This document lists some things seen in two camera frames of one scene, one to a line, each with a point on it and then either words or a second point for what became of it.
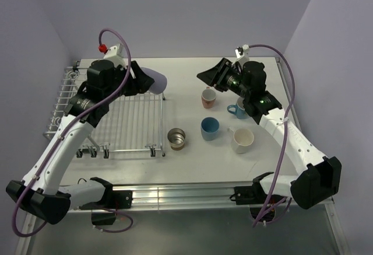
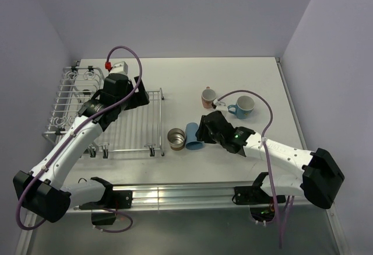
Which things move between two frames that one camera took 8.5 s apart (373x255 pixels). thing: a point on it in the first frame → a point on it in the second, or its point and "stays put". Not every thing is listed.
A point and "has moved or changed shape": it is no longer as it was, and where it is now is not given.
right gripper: [216, 75] → [201, 133]
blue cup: [210, 128] has moved or changed shape
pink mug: [208, 97] stays put
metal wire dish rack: [133, 122] stays put
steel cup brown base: [176, 137] stays put
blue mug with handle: [239, 109] stays put
